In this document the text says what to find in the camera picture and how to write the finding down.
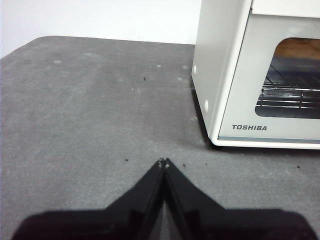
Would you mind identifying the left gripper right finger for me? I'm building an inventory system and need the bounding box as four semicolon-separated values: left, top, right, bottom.
164;157;314;240

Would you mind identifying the cream Toshiba toaster oven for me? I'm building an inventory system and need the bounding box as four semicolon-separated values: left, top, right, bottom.
191;0;320;151

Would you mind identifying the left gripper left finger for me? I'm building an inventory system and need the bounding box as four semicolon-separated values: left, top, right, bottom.
11;158;165;240

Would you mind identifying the metal wire oven rack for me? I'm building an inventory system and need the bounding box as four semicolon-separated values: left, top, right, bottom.
256;74;320;110

